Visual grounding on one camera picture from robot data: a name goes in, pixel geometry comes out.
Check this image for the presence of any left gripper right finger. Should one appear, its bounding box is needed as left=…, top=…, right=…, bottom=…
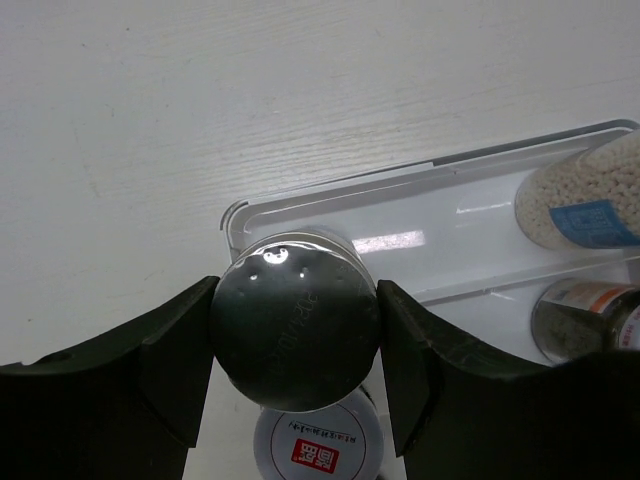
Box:
left=377, top=280, right=639, bottom=479

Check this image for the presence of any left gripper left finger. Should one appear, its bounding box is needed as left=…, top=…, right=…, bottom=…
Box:
left=1, top=276, right=218, bottom=479

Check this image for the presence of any white-lid small jar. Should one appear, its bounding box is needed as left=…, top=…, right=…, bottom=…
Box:
left=253, top=388, right=384, bottom=480
left=531, top=278, right=639, bottom=364

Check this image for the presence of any silver-lid shaker bottle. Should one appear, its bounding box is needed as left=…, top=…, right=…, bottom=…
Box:
left=210, top=229, right=382, bottom=412
left=514, top=131, right=639, bottom=250

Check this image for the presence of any white plastic organizer tray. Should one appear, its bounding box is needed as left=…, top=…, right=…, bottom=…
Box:
left=221, top=120, right=639, bottom=479

